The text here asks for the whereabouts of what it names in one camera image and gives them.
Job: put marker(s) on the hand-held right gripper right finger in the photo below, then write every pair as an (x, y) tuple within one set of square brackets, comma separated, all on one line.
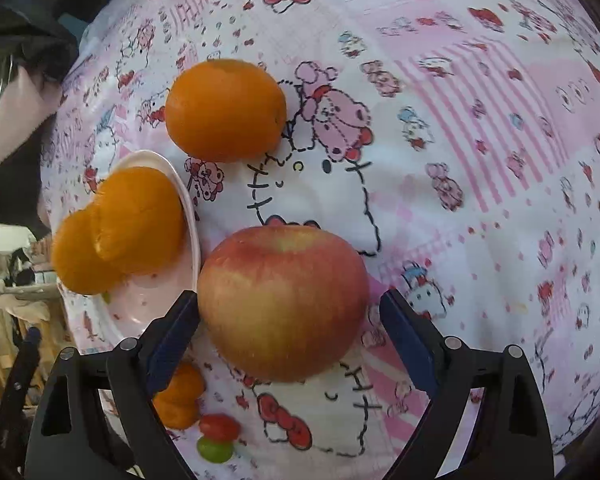
[(405, 345)]

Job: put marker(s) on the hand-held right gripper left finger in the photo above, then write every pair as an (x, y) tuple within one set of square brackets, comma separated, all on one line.
[(172, 342)]

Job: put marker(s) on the small orange mandarin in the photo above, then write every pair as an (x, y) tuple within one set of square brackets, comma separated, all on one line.
[(177, 414), (189, 382)]

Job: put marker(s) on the white plate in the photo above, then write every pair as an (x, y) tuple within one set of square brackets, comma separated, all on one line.
[(142, 305)]

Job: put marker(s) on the red cherry tomato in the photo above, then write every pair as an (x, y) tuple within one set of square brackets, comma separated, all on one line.
[(220, 426)]

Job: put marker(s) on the red yellow apple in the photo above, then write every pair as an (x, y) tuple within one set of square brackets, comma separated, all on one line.
[(280, 305)]

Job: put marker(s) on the green grape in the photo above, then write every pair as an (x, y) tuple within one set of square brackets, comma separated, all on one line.
[(212, 451)]

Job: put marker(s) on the large orange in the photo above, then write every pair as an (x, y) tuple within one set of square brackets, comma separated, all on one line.
[(137, 220), (75, 260), (225, 110)]

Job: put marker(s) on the pink cartoon printed blanket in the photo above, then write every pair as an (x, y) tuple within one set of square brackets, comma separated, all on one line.
[(480, 135)]

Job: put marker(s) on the black pink-lined cloth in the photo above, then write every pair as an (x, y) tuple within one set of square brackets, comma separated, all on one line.
[(15, 160)]

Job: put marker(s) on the dark cloth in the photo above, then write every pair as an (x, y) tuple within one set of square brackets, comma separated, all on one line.
[(30, 15)]

